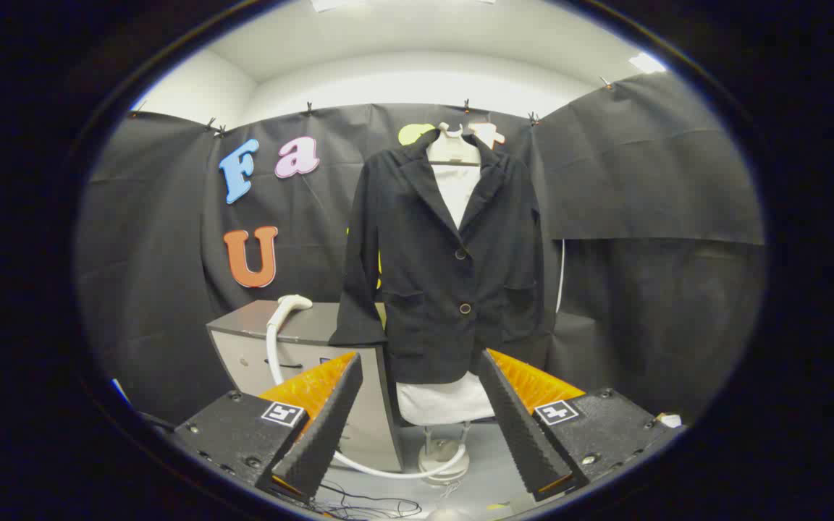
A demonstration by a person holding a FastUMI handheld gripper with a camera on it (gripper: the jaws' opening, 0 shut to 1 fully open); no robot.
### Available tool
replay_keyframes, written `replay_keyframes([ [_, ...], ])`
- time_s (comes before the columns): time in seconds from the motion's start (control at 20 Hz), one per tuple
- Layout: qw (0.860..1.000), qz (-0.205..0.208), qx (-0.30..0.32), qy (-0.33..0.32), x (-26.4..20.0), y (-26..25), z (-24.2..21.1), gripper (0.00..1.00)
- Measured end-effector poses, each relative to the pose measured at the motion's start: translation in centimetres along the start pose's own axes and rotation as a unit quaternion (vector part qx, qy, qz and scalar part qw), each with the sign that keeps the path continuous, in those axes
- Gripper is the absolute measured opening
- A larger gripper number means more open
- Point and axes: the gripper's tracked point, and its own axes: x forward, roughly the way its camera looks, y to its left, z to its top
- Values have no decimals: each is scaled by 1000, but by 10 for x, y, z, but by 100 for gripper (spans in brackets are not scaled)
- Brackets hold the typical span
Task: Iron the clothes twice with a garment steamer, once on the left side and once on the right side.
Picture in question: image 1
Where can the black jacket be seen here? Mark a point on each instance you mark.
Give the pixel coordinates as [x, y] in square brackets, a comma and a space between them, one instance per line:
[424, 304]

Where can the white paper sheet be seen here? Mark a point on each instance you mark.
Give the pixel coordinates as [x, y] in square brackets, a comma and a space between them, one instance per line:
[670, 420]

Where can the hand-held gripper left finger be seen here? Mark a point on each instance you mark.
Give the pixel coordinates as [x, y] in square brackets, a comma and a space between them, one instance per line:
[326, 434]

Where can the white hanger bust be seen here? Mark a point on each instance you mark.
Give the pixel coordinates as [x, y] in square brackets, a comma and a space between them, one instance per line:
[453, 150]

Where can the black backdrop cloth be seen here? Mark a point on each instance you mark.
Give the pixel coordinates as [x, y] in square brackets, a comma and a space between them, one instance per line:
[641, 289]

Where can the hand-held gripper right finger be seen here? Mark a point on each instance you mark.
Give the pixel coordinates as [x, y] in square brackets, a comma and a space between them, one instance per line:
[518, 427]

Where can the white round stand base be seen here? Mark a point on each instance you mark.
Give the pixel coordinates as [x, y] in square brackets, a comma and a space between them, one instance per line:
[442, 457]

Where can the grey drawer cabinet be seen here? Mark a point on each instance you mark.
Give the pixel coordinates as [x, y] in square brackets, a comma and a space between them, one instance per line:
[243, 358]

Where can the ceiling light panel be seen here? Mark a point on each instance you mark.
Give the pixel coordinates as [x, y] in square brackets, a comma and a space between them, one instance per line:
[334, 4]
[645, 63]

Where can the white garment steamer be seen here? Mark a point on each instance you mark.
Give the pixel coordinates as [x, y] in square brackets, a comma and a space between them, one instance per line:
[294, 301]

